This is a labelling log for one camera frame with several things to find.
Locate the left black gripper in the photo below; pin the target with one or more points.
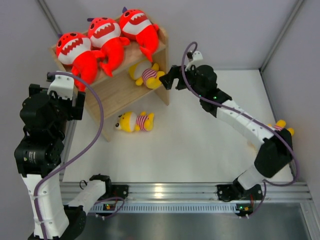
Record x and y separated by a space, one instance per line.
74 112

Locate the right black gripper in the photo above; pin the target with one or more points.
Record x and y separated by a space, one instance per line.
167 80

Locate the yellow striped plush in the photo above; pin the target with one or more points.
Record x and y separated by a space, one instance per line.
131 122
146 73

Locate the red shark plush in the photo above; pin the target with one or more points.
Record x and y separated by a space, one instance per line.
136 26
75 49
105 35

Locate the yellow striped plush edge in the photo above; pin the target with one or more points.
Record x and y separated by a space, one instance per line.
280 125

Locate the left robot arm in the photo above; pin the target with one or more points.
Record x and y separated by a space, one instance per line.
45 114

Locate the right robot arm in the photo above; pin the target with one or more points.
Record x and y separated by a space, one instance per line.
273 143

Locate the wooden two-tier shelf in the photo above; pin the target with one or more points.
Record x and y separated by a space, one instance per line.
119 91

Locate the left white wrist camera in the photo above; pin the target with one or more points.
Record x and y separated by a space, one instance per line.
61 85

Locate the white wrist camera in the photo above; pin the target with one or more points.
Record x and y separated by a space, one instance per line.
61 85
193 57

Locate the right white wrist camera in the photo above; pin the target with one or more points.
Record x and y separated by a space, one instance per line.
193 57

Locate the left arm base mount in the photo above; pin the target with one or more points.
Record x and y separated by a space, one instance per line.
117 190

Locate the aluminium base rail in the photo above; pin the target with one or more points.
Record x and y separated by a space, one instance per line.
206 192

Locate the grey slotted cable duct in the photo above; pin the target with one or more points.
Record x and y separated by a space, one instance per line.
137 208

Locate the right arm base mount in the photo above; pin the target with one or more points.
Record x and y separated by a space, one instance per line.
232 192

